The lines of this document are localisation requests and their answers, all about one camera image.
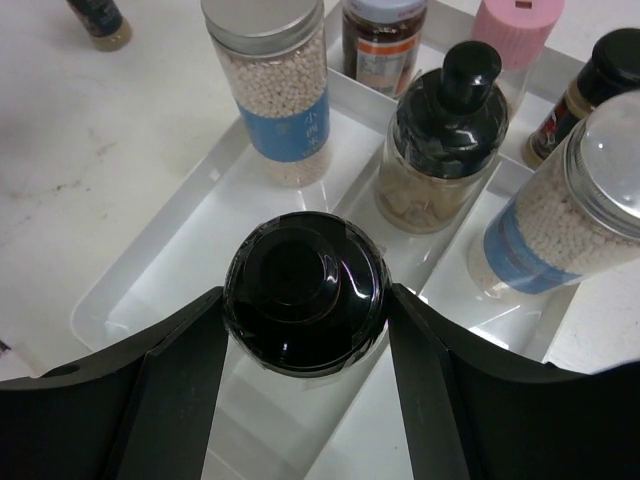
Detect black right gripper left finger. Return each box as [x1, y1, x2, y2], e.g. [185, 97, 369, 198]
[1, 287, 228, 479]

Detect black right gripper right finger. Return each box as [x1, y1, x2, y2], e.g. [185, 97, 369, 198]
[389, 284, 639, 479]

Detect black stopper jar white contents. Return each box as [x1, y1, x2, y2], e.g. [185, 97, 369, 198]
[223, 211, 392, 380]

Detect black stopper jar brown contents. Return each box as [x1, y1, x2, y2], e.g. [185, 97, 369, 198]
[375, 40, 509, 234]

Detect black cap red label bottle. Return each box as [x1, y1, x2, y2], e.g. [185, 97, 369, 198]
[522, 27, 639, 170]

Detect white cap blue label jar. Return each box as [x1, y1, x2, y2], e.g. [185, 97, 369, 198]
[201, 0, 330, 187]

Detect grey lid sauce jar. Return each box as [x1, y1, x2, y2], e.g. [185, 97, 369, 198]
[342, 0, 428, 98]

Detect pink cap spice jar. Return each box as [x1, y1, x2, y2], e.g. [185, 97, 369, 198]
[470, 0, 565, 118]

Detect white divided organizer tray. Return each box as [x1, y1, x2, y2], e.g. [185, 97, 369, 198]
[69, 0, 640, 480]

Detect black cap spice bottle left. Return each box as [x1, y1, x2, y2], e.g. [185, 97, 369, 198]
[66, 0, 132, 52]

